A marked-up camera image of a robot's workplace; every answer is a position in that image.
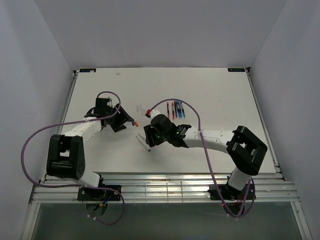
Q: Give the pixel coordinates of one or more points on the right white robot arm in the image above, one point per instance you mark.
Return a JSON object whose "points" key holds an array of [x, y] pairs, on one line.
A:
{"points": [[246, 150]]}

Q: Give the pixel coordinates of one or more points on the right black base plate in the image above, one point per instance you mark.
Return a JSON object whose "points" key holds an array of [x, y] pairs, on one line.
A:
{"points": [[231, 195]]}

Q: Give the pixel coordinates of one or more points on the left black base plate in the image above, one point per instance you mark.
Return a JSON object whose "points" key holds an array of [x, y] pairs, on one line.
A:
{"points": [[88, 194]]}

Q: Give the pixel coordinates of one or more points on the purple capped marker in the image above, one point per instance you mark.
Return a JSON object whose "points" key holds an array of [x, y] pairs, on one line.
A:
{"points": [[144, 144]]}

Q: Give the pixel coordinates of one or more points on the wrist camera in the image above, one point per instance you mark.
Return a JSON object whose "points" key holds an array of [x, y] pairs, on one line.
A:
{"points": [[109, 102], [152, 113]]}

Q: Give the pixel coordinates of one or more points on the left blue label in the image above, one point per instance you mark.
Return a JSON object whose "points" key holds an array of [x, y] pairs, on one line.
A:
{"points": [[87, 70]]}

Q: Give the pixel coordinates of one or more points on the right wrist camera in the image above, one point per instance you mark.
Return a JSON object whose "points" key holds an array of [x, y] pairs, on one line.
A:
{"points": [[152, 113]]}

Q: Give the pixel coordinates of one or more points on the aluminium frame rails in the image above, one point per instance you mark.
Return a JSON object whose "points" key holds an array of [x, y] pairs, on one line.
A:
{"points": [[165, 188]]}

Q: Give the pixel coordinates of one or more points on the green pen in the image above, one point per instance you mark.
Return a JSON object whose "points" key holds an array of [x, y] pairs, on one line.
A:
{"points": [[182, 109]]}

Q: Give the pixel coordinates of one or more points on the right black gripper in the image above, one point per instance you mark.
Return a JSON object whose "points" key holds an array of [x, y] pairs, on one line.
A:
{"points": [[150, 139]]}

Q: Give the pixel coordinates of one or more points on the blue label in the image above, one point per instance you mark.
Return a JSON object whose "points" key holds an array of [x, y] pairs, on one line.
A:
{"points": [[236, 70], [87, 70]]}

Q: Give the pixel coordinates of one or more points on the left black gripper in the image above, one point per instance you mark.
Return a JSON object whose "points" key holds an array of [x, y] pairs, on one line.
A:
{"points": [[123, 117]]}

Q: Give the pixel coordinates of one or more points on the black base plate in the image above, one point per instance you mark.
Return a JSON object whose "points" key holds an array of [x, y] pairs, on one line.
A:
{"points": [[88, 194], [231, 195]]}

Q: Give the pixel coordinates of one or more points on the dark blue pen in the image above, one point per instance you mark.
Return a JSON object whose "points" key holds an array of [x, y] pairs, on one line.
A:
{"points": [[175, 110]]}

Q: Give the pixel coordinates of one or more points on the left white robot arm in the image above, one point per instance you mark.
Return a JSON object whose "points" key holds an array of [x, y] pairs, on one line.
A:
{"points": [[66, 152]]}

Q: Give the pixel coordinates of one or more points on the orange red pen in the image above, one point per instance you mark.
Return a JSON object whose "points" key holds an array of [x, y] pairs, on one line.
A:
{"points": [[173, 110]]}

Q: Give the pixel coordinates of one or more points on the right blue label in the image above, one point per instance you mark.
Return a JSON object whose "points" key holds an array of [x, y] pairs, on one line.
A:
{"points": [[236, 70]]}

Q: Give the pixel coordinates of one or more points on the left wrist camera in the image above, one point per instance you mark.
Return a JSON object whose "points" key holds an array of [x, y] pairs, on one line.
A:
{"points": [[109, 102]]}

